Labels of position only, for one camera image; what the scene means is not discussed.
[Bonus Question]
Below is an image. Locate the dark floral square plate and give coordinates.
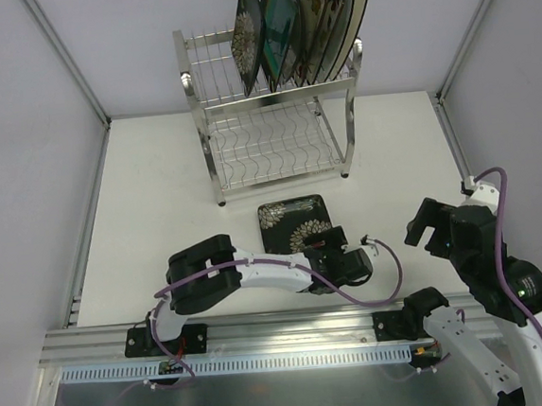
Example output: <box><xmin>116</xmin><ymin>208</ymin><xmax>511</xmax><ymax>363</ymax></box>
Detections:
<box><xmin>231</xmin><ymin>0</ymin><xmax>265</xmax><ymax>97</ymax></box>

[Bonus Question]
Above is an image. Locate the black square plate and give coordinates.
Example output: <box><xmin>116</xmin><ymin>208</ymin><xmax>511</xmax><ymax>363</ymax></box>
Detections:
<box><xmin>261</xmin><ymin>0</ymin><xmax>296</xmax><ymax>93</ymax></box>

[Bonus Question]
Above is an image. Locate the colourful flower plate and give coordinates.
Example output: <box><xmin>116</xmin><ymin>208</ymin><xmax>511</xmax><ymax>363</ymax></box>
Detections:
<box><xmin>308</xmin><ymin>0</ymin><xmax>345</xmax><ymax>83</ymax></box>
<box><xmin>294</xmin><ymin>0</ymin><xmax>330</xmax><ymax>87</ymax></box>

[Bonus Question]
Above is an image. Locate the white square plate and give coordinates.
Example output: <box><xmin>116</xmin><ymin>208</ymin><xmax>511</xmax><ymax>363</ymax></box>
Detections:
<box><xmin>317</xmin><ymin>0</ymin><xmax>355</xmax><ymax>81</ymax></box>
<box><xmin>333</xmin><ymin>0</ymin><xmax>368</xmax><ymax>74</ymax></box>

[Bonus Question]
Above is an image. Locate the round silver-rimmed plate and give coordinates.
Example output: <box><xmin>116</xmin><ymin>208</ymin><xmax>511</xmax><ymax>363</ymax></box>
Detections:
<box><xmin>280</xmin><ymin>0</ymin><xmax>305</xmax><ymax>87</ymax></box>

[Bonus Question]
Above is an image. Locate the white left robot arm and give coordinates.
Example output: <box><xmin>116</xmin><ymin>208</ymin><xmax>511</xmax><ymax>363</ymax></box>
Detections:
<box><xmin>145</xmin><ymin>226</ymin><xmax>378</xmax><ymax>355</ymax></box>

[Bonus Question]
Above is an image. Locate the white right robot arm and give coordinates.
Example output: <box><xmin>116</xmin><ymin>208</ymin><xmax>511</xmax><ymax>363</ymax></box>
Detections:
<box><xmin>388</xmin><ymin>198</ymin><xmax>542</xmax><ymax>406</ymax></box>

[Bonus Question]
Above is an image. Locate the stainless steel dish rack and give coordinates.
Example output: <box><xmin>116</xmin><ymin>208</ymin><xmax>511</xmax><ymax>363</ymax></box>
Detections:
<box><xmin>172</xmin><ymin>29</ymin><xmax>363</xmax><ymax>206</ymax></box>

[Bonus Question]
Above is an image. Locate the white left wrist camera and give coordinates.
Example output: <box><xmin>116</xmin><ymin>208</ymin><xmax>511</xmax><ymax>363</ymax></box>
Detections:
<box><xmin>359</xmin><ymin>235</ymin><xmax>379</xmax><ymax>257</ymax></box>

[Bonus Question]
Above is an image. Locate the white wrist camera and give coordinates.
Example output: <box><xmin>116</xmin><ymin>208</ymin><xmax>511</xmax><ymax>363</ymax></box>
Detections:
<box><xmin>461</xmin><ymin>176</ymin><xmax>500</xmax><ymax>215</ymax></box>
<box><xmin>359</xmin><ymin>235</ymin><xmax>379</xmax><ymax>257</ymax></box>

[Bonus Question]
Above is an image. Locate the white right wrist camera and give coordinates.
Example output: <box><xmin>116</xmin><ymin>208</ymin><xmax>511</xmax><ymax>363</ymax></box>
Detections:
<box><xmin>461</xmin><ymin>176</ymin><xmax>500</xmax><ymax>215</ymax></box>

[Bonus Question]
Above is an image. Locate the aluminium rail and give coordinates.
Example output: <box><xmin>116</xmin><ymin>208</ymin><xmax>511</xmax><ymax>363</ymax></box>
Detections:
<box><xmin>38</xmin><ymin>302</ymin><xmax>403</xmax><ymax>368</ymax></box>

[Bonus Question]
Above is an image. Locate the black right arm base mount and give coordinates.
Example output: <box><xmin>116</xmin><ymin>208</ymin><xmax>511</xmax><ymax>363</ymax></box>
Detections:
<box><xmin>372</xmin><ymin>287</ymin><xmax>449</xmax><ymax>342</ymax></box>

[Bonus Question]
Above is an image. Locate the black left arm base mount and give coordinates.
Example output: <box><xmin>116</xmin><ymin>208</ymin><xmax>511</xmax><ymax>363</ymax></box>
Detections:
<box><xmin>124</xmin><ymin>323</ymin><xmax>208</xmax><ymax>359</ymax></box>

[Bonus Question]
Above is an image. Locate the white slotted cable duct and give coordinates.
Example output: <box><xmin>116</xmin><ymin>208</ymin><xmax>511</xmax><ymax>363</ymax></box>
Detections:
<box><xmin>61</xmin><ymin>344</ymin><xmax>411</xmax><ymax>385</ymax></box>

